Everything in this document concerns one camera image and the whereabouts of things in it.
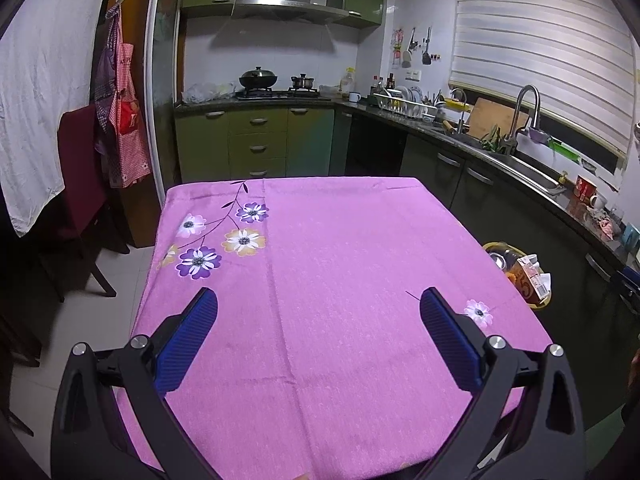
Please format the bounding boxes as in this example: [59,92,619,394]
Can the red checked apron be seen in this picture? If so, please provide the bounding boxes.
[107,42,152,190]

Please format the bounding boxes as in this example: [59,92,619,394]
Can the black wok with lid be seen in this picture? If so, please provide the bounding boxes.
[238,66,278,90]

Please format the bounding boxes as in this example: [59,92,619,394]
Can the glass sliding door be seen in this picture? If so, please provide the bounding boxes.
[147,0,188,201]

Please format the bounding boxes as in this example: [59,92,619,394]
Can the green plastic item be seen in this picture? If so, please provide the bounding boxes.
[547,140,583,163]

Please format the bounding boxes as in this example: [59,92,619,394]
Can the purple checked apron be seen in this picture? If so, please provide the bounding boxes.
[92,2,123,156]

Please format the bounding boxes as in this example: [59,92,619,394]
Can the wooden cutting board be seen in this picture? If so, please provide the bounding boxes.
[467,97,530,141]

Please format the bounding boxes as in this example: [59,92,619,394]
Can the dark green base cabinets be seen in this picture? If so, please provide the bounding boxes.
[330,107,640,431]

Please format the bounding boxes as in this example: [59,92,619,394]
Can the yellow rimmed trash bin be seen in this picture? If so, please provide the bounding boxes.
[481,241,553,309]

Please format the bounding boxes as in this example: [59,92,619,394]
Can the maroon chair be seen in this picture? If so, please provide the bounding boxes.
[40,105,131,301]

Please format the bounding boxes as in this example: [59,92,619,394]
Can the pink plastic package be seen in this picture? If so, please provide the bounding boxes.
[592,210,623,241]

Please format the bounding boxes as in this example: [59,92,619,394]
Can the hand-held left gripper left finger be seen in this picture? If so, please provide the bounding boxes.
[50,287,221,480]

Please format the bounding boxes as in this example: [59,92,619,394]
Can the small steel faucet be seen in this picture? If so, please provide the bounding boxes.
[450,88,471,133]

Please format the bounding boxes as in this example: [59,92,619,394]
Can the dark stone countertop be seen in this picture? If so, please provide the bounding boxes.
[173,95,640,273]

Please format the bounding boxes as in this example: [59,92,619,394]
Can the green leafy vegetables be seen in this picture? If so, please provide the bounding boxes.
[480,127,511,153]

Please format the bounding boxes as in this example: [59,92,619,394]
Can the red mug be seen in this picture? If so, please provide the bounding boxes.
[574,175,598,202]

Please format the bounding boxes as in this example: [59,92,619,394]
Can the clear plastic bags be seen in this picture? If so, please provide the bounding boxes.
[181,81,237,103]

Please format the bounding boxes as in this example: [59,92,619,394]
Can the hanging kitchen brush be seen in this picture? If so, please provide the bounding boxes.
[403,27,418,68]

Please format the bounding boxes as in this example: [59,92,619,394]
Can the white window blind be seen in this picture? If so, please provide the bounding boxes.
[448,0,640,161]

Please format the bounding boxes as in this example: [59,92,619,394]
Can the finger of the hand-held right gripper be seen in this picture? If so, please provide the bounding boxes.
[615,267,640,318]

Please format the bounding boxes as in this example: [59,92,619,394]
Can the green base cabinet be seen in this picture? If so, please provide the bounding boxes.
[174,105,336,186]

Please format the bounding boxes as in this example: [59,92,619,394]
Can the tall steel faucet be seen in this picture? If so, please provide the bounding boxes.
[505,85,542,156]

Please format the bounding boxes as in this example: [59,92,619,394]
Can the steel kitchen sink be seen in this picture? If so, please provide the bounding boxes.
[475,150,566,193]

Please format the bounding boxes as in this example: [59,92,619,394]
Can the black gas stove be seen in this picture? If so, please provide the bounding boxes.
[235,87,321,100]

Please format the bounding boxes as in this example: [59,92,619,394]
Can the white dish rack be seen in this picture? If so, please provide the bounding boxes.
[372,85,441,121]

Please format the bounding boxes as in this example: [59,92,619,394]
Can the white hanging cloth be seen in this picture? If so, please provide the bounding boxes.
[0,0,118,238]

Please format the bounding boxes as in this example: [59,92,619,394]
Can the pink floral tablecloth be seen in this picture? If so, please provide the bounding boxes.
[116,176,553,480]

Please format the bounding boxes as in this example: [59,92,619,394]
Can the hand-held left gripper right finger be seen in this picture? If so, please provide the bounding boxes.
[415,287,587,480]

